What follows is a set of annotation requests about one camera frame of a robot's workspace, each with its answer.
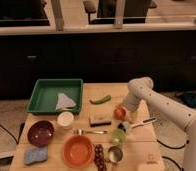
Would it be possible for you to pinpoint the red orange apple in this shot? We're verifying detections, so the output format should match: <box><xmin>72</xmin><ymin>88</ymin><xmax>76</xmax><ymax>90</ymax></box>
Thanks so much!
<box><xmin>114</xmin><ymin>107</ymin><xmax>126</xmax><ymax>120</ymax></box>

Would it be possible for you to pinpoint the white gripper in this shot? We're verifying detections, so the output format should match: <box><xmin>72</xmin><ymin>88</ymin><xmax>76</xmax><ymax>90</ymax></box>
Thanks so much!
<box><xmin>122</xmin><ymin>93</ymin><xmax>141</xmax><ymax>123</ymax></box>

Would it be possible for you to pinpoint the black cable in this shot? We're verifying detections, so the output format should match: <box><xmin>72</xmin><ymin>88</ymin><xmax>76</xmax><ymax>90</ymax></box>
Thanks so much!
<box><xmin>156</xmin><ymin>138</ymin><xmax>187</xmax><ymax>150</ymax></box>
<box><xmin>0</xmin><ymin>118</ymin><xmax>19</xmax><ymax>145</ymax></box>

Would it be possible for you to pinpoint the dark grape bunch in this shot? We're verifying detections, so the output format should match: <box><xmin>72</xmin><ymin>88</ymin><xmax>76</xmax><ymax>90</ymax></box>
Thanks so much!
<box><xmin>94</xmin><ymin>144</ymin><xmax>107</xmax><ymax>171</ymax></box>

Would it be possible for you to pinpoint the black cable left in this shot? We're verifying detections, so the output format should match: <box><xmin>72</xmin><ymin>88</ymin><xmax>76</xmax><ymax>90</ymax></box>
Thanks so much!
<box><xmin>0</xmin><ymin>118</ymin><xmax>19</xmax><ymax>145</ymax></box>

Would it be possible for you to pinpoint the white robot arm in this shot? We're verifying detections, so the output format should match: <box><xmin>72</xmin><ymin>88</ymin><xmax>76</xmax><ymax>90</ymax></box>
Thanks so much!
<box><xmin>122</xmin><ymin>77</ymin><xmax>196</xmax><ymax>171</ymax></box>

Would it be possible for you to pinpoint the purple bowl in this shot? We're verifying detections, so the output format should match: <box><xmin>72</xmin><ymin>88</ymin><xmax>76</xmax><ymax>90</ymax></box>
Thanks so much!
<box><xmin>27</xmin><ymin>120</ymin><xmax>54</xmax><ymax>147</ymax></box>

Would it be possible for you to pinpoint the white paper cup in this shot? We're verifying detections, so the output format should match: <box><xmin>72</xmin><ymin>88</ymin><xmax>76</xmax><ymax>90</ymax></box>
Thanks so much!
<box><xmin>57</xmin><ymin>111</ymin><xmax>74</xmax><ymax>129</ymax></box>

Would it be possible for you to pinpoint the wooden block with black base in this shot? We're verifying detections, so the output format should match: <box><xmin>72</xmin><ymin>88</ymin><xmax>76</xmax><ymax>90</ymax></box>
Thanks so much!
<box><xmin>89</xmin><ymin>116</ymin><xmax>111</xmax><ymax>127</ymax></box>

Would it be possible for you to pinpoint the small metal cup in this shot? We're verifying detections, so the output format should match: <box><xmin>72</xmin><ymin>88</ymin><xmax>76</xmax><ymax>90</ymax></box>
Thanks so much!
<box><xmin>108</xmin><ymin>146</ymin><xmax>123</xmax><ymax>163</ymax></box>

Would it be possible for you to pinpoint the orange bowl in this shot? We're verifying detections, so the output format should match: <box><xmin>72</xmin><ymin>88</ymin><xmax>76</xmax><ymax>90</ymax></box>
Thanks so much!
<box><xmin>62</xmin><ymin>135</ymin><xmax>94</xmax><ymax>169</ymax></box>

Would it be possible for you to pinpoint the green plastic tray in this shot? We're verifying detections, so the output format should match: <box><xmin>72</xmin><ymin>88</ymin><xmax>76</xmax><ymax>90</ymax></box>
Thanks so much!
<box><xmin>27</xmin><ymin>79</ymin><xmax>83</xmax><ymax>115</ymax></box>

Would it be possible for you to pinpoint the green chili pepper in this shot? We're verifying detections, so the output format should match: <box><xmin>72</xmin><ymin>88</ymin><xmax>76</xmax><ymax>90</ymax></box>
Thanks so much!
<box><xmin>89</xmin><ymin>95</ymin><xmax>111</xmax><ymax>105</ymax></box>

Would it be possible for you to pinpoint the white folded cloth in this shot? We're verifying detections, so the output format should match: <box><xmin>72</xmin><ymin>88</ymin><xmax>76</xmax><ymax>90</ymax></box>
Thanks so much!
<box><xmin>55</xmin><ymin>93</ymin><xmax>76</xmax><ymax>110</ymax></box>

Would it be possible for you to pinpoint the dark blue object on floor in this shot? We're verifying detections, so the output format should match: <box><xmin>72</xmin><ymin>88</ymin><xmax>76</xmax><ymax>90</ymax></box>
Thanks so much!
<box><xmin>181</xmin><ymin>93</ymin><xmax>196</xmax><ymax>108</ymax></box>

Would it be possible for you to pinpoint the metal fork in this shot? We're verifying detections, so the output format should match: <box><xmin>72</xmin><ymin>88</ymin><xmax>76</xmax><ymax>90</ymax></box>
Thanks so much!
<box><xmin>73</xmin><ymin>129</ymin><xmax>107</xmax><ymax>135</ymax></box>

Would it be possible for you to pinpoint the black cable right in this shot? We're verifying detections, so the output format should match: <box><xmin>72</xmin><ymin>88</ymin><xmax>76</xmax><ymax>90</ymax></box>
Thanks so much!
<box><xmin>156</xmin><ymin>138</ymin><xmax>187</xmax><ymax>150</ymax></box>

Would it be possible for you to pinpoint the blue sponge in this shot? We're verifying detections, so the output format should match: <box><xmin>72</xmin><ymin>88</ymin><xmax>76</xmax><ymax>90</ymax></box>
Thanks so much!
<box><xmin>23</xmin><ymin>147</ymin><xmax>48</xmax><ymax>165</ymax></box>

